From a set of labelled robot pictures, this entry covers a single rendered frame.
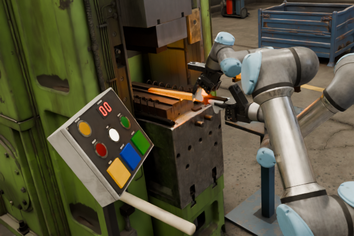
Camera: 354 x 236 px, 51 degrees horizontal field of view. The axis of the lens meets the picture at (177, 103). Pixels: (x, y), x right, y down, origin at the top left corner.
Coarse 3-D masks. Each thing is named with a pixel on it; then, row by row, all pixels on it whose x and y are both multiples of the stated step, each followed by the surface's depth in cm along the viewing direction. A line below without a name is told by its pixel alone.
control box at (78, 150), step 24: (96, 96) 141; (72, 120) 114; (96, 120) 123; (120, 120) 134; (72, 144) 111; (96, 144) 117; (120, 144) 127; (72, 168) 115; (96, 168) 113; (96, 192) 116; (120, 192) 116
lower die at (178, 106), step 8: (136, 88) 195; (160, 88) 193; (168, 88) 192; (136, 96) 187; (152, 96) 184; (160, 96) 183; (168, 96) 180; (136, 104) 182; (144, 104) 179; (152, 104) 178; (160, 104) 177; (168, 104) 174; (176, 104) 175; (184, 104) 180; (192, 104) 185; (144, 112) 181; (152, 112) 177; (160, 112) 173; (168, 112) 171; (176, 112) 176; (184, 112) 181
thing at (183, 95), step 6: (150, 90) 189; (156, 90) 186; (162, 90) 185; (168, 90) 184; (174, 96) 179; (180, 96) 176; (186, 96) 174; (204, 96) 168; (210, 96) 166; (216, 96) 165; (204, 102) 167
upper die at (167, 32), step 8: (184, 16) 169; (160, 24) 157; (168, 24) 161; (176, 24) 165; (184, 24) 169; (128, 32) 168; (136, 32) 164; (144, 32) 161; (152, 32) 158; (160, 32) 158; (168, 32) 162; (176, 32) 166; (184, 32) 170; (128, 40) 170; (136, 40) 166; (144, 40) 163; (152, 40) 160; (160, 40) 159; (168, 40) 163; (176, 40) 167
